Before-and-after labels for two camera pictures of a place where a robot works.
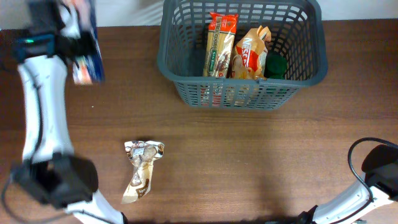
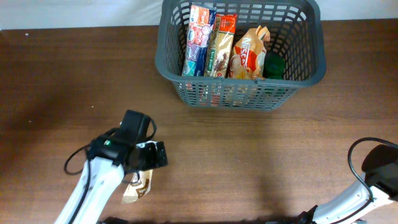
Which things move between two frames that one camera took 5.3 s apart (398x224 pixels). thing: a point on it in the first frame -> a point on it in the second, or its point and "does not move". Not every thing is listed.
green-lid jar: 276,92 does not move
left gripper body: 84,45 -> 150,158
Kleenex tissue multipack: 89,69 -> 201,19
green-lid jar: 275,66 does not move
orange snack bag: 248,58 does not move
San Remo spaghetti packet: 219,41 does not move
